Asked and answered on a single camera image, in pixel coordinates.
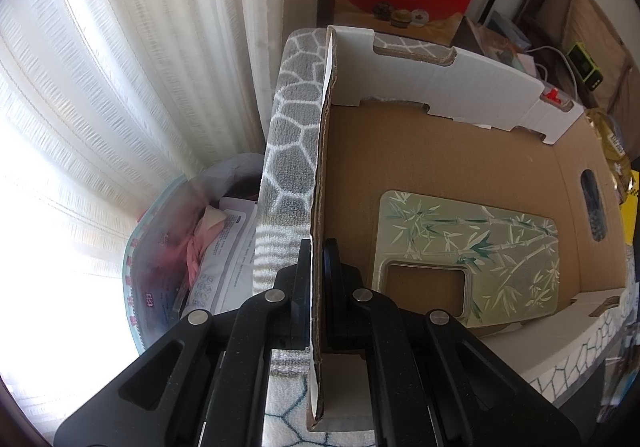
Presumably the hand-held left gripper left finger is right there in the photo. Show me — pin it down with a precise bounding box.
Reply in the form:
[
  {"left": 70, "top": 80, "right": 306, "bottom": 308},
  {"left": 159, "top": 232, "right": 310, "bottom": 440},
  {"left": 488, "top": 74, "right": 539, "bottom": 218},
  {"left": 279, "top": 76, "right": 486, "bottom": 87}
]
[{"left": 52, "top": 238, "right": 313, "bottom": 447}]

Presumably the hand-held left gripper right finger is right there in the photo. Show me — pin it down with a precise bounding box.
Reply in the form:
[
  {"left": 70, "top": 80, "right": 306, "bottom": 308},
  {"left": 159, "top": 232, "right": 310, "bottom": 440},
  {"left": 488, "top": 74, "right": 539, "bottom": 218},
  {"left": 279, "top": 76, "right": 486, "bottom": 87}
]
[{"left": 322, "top": 238, "right": 583, "bottom": 447}]

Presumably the white printed packet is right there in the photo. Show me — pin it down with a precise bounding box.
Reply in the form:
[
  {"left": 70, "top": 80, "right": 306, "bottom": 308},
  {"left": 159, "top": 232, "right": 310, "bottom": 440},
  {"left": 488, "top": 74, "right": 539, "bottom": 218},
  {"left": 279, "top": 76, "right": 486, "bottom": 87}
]
[{"left": 185, "top": 200, "right": 258, "bottom": 323}]

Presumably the pink cloth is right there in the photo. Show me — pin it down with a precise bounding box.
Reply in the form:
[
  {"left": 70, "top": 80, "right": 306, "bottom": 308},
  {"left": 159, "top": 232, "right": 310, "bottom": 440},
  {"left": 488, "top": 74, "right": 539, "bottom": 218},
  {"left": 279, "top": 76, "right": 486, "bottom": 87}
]
[{"left": 187, "top": 207, "right": 226, "bottom": 278}]

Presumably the clear zip bag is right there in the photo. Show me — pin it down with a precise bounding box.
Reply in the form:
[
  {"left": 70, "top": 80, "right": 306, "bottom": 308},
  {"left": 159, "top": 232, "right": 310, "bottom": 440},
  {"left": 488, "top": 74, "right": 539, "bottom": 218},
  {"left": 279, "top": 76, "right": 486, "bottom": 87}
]
[{"left": 122, "top": 172, "right": 261, "bottom": 358}]

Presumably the grey white patterned mat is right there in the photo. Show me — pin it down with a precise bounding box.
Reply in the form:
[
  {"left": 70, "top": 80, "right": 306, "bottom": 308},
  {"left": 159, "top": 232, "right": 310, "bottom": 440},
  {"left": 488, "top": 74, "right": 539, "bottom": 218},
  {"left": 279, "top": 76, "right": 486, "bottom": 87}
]
[{"left": 250, "top": 27, "right": 628, "bottom": 447}]

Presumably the white sheer curtain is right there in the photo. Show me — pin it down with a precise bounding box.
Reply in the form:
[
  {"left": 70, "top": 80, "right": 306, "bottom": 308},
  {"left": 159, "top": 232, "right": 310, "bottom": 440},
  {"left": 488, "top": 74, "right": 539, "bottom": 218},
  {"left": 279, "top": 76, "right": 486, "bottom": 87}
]
[{"left": 0, "top": 0, "right": 321, "bottom": 428}]

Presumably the gold snack packet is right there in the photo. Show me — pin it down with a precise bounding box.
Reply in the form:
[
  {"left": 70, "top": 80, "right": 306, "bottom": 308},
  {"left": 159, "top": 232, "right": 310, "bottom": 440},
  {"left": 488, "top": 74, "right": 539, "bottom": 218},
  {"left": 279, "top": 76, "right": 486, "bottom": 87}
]
[{"left": 585, "top": 110, "right": 636, "bottom": 188}]

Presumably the green electronic device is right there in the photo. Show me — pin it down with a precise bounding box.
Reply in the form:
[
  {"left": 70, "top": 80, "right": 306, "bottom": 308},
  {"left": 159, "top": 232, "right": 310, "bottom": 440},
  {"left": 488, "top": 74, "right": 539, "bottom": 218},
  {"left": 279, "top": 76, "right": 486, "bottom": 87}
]
[{"left": 570, "top": 42, "right": 603, "bottom": 90}]

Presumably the large brown cardboard box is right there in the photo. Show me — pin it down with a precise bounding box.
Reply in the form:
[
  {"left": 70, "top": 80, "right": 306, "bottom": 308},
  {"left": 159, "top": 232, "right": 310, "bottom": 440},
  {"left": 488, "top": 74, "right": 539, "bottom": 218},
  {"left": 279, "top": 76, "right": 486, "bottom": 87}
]
[{"left": 520, "top": 0, "right": 640, "bottom": 113}]

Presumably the white cable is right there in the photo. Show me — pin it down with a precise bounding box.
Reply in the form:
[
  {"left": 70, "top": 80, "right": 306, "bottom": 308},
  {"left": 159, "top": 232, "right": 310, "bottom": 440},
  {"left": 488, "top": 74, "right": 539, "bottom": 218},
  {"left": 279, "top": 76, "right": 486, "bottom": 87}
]
[{"left": 525, "top": 46, "right": 583, "bottom": 103}]

